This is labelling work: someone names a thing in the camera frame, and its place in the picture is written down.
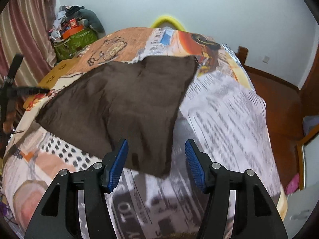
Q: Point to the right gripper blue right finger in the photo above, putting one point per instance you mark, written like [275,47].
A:
[255,216]

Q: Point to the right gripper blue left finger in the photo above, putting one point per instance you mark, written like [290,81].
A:
[57,216]

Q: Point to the brown t-shirt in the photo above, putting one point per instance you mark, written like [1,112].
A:
[138,102]

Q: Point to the bamboo lap desk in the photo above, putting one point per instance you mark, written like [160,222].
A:
[62,68]

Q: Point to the green fabric storage bin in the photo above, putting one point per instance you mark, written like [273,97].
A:
[67,48]

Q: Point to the red and gold striped curtain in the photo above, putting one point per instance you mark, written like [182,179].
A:
[24,29]

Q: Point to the orange box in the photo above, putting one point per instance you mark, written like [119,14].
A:
[72,31]

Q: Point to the wardrobe mirror door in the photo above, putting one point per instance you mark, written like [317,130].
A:
[307,150]

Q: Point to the newspaper print bed sheet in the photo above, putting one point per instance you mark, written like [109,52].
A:
[222,113]

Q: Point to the yellow foam tube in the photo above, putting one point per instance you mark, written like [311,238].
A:
[168,20]

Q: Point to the white wall socket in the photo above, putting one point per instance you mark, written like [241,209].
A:
[266,59]

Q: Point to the dark wooden bed post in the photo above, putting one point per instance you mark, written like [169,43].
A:
[242,54]

